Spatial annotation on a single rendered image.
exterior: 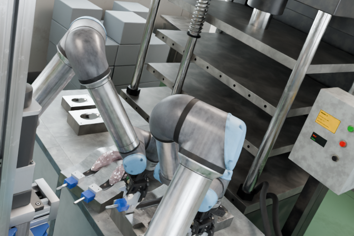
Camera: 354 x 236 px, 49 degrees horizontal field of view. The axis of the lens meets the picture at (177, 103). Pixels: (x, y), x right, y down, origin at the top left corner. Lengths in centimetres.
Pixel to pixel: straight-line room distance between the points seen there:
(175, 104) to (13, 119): 34
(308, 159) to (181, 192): 121
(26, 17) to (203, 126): 42
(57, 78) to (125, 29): 248
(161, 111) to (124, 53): 294
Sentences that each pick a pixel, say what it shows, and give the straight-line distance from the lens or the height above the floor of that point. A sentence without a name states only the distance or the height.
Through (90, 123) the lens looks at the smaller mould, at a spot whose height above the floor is 87.
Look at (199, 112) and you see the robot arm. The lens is 87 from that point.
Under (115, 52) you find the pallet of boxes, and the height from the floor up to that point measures 71.
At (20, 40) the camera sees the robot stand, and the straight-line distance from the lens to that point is 72.
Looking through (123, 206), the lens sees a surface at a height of 94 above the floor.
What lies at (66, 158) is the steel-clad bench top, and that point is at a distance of 202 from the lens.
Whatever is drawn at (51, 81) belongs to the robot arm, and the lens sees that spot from 128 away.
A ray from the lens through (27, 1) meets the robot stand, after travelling 71.
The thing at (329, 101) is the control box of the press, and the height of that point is 144.
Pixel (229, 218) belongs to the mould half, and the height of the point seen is 86.
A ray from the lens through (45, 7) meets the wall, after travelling 425.
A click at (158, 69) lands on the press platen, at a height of 104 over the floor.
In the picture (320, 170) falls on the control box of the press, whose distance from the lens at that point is 199.
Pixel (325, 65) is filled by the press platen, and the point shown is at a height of 153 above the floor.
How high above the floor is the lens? 198
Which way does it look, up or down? 25 degrees down
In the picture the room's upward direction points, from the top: 17 degrees clockwise
